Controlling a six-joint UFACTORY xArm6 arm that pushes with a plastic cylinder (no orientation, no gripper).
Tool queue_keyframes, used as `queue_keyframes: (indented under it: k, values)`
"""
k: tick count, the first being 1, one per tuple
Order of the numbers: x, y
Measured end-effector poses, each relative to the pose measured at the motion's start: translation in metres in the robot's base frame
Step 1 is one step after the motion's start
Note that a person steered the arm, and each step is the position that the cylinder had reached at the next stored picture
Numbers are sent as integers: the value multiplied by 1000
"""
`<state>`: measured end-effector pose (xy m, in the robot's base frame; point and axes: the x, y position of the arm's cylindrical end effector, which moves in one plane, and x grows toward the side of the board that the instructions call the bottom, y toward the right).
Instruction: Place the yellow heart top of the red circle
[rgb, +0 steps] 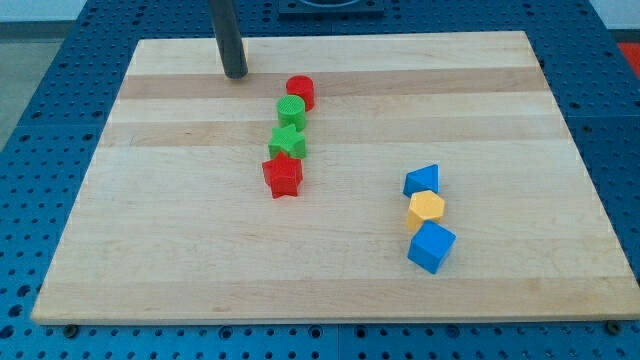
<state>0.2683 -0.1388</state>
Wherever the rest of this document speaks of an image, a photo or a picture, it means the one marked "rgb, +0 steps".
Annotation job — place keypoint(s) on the red star block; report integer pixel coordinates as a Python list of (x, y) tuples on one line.
[(283, 175)]

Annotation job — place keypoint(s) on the green star block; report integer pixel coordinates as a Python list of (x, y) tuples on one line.
[(287, 140)]

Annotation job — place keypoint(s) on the green cylinder block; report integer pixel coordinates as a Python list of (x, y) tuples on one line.
[(291, 110)]

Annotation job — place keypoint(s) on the red cylinder block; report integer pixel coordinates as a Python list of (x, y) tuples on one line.
[(302, 86)]

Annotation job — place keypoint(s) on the blue triangle block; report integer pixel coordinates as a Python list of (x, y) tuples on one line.
[(423, 179)]

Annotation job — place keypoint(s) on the yellow hexagon block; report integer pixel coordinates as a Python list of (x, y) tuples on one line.
[(424, 206)]

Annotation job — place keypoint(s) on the blue cube block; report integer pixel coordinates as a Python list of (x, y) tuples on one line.
[(430, 246)]

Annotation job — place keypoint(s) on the light wooden board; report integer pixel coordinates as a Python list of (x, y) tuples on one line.
[(174, 223)]

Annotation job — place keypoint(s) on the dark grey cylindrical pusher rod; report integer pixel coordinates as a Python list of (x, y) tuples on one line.
[(228, 37)]

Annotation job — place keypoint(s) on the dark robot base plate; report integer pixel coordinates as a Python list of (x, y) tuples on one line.
[(291, 9)]

